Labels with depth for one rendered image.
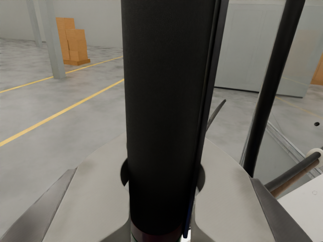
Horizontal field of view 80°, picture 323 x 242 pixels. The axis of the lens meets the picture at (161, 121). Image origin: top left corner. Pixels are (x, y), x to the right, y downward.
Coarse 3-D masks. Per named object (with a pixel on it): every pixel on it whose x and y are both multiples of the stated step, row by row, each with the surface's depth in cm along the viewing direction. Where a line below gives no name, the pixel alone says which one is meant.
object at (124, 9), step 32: (128, 0) 6; (160, 0) 6; (192, 0) 6; (128, 32) 6; (160, 32) 6; (192, 32) 6; (128, 64) 7; (160, 64) 6; (192, 64) 7; (128, 96) 8; (160, 96) 7; (192, 96) 7; (128, 128) 8; (160, 128) 7; (192, 128) 8; (128, 160) 9; (160, 160) 8; (192, 160) 10; (160, 192) 9; (160, 224) 10
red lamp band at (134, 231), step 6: (132, 222) 11; (132, 228) 11; (138, 228) 11; (180, 228) 11; (138, 234) 11; (144, 234) 10; (150, 234) 10; (162, 234) 10; (168, 234) 10; (174, 234) 11; (180, 234) 11; (138, 240) 11; (144, 240) 11; (150, 240) 10; (156, 240) 10; (162, 240) 10; (168, 240) 11; (174, 240) 11
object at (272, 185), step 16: (288, 0) 11; (304, 0) 11; (288, 16) 11; (288, 32) 11; (288, 48) 12; (272, 64) 13; (272, 80) 13; (272, 96) 13; (256, 112) 14; (256, 128) 15; (256, 144) 15; (256, 160) 16; (304, 160) 28; (320, 160) 30; (288, 176) 25
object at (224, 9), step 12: (216, 0) 7; (228, 0) 6; (216, 12) 7; (216, 24) 7; (216, 36) 7; (216, 48) 7; (216, 60) 7; (216, 72) 7; (204, 84) 8; (204, 96) 8; (204, 108) 8; (204, 120) 8; (204, 132) 9; (192, 168) 10; (192, 180) 10; (192, 192) 10; (192, 204) 11
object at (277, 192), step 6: (312, 162) 29; (318, 162) 30; (306, 168) 28; (312, 168) 29; (300, 174) 27; (288, 180) 26; (294, 180) 26; (282, 186) 25; (288, 186) 25; (270, 192) 24; (276, 192) 24; (282, 192) 25
